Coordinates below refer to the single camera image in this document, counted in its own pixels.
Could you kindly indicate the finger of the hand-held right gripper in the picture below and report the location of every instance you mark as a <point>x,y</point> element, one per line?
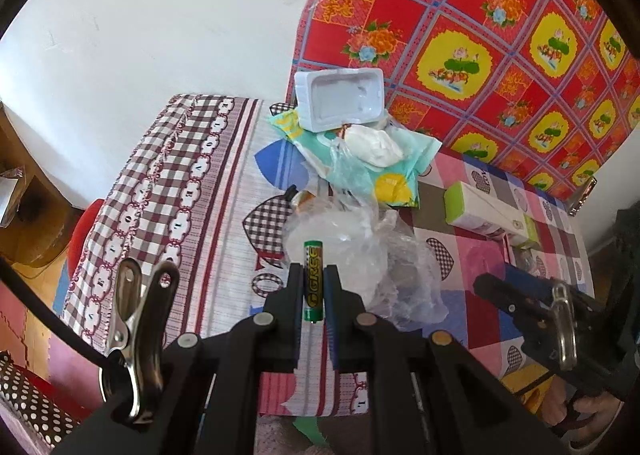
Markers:
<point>525,277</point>
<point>510,300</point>

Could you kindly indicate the heart patterned bed sheet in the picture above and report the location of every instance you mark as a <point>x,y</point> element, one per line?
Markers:
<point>225,175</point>

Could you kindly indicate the yellow cloth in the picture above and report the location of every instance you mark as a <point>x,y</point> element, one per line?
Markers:
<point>525,380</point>

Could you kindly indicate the pink foam floor mat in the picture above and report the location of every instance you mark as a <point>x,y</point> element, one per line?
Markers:
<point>20,320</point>

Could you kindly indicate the red floral wall cloth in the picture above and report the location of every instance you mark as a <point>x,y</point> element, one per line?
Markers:
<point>450,10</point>

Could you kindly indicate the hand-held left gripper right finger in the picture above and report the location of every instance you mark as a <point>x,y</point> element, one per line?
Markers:
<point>331,315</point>

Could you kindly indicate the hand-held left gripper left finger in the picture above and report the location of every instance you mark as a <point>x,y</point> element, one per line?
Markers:
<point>298,305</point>

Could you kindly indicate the white and green box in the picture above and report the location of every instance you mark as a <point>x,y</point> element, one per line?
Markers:
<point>480,207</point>

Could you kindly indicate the teal wet wipes pack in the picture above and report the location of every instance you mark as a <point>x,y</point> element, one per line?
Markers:
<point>395,185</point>

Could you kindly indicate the green battery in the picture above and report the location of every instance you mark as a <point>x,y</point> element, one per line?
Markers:
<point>314,280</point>

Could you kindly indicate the wooden cabinet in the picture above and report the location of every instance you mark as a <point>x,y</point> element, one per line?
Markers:
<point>40,215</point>

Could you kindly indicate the small amber liquid bottle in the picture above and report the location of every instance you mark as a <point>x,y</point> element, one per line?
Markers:
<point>302,197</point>

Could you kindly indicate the clear plastic bag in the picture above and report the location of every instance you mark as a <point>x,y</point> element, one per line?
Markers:
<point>400,275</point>

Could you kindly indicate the person's right hand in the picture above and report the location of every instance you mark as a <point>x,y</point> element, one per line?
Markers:
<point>597,412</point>

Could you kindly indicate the white plastic tray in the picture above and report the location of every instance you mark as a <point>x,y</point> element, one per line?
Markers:
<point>340,95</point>

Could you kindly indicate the metal spring clip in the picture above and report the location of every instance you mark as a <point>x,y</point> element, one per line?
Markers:
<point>125,315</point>
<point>565,335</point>

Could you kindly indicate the metal bracket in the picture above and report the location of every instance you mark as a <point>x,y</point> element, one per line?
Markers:
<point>582,192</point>

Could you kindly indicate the blue foam floor mat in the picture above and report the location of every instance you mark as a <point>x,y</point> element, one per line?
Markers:
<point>64,285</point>

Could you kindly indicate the polka dot cloth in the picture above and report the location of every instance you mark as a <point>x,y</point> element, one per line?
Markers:
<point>30,405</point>

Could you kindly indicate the white crumpled tissue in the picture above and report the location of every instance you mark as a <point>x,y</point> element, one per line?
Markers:
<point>375,147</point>

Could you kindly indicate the red plastic stool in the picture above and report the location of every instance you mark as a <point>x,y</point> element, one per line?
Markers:
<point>80,235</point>

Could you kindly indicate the green foam floor mat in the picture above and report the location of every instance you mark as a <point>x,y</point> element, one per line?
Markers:
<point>310,427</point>

